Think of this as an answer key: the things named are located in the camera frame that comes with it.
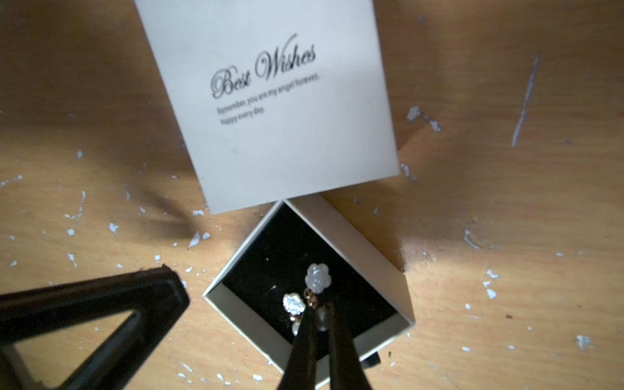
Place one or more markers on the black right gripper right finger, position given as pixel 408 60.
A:
pixel 345 367

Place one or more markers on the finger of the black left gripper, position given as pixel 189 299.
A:
pixel 155 299

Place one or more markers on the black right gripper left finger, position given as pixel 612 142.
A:
pixel 300 373

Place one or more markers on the white flower pearl earring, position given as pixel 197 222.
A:
pixel 317 280

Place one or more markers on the white jewelry box drawer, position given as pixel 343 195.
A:
pixel 302 255

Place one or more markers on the white jewelry box sleeve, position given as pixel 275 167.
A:
pixel 274 99

